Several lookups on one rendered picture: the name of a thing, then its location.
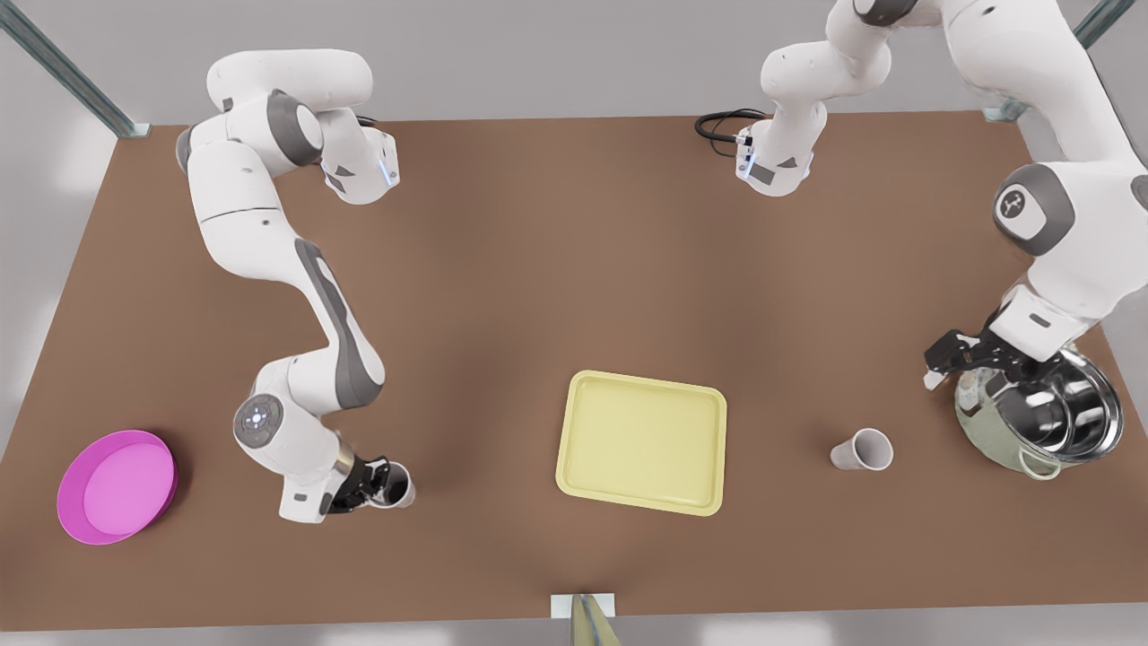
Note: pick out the white IKEA cup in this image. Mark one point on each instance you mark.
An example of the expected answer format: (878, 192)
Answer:
(865, 450)
(400, 489)

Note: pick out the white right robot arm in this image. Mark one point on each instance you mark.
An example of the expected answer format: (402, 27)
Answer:
(238, 184)

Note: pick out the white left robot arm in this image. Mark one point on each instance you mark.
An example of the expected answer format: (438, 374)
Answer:
(1072, 242)

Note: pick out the yellow rectangular tray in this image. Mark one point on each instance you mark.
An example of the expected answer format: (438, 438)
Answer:
(641, 442)

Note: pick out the pink round bowl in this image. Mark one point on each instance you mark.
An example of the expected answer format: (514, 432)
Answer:
(117, 489)

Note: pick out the silver frame post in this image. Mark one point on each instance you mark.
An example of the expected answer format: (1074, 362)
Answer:
(1090, 27)
(67, 76)
(587, 619)

